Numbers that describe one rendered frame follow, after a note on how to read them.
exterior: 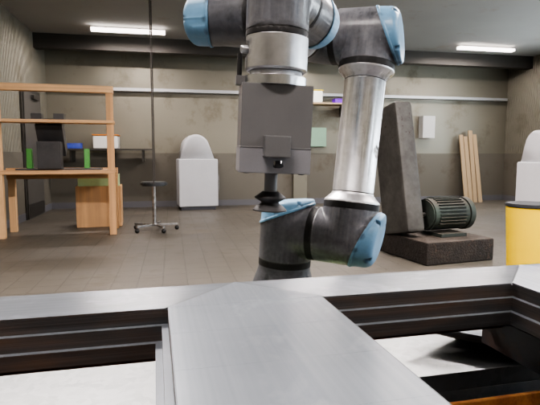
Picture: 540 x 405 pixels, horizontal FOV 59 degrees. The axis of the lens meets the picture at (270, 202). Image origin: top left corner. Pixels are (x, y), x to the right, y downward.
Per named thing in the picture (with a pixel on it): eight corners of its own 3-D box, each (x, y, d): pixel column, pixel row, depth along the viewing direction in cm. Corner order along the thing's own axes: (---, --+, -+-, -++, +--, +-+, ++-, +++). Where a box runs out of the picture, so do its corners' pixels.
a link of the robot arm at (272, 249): (270, 249, 114) (273, 192, 112) (325, 257, 109) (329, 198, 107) (248, 259, 103) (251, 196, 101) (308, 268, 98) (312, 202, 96)
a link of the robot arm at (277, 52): (314, 34, 54) (243, 29, 53) (312, 75, 55) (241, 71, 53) (301, 47, 61) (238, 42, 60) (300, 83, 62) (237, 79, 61)
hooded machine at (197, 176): (216, 206, 995) (215, 135, 981) (219, 210, 930) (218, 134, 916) (177, 206, 979) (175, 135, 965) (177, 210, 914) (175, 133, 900)
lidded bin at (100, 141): (120, 149, 950) (120, 135, 947) (118, 148, 911) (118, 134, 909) (95, 149, 940) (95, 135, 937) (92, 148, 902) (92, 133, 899)
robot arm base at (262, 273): (246, 289, 114) (247, 248, 113) (308, 290, 116) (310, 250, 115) (251, 312, 99) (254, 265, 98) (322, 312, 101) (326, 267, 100)
